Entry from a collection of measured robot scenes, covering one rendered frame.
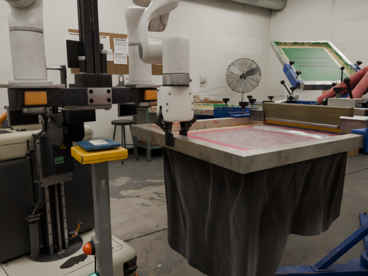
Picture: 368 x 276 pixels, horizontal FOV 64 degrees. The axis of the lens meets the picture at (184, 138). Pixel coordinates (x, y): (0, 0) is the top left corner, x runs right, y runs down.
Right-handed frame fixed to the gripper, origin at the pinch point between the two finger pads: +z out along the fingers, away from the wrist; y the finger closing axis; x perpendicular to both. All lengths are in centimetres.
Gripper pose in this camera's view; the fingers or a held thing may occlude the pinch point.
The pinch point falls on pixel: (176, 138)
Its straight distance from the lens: 84.6
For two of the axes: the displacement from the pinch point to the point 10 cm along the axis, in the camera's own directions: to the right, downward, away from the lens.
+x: 5.4, 1.5, -8.3
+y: -8.4, 1.0, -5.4
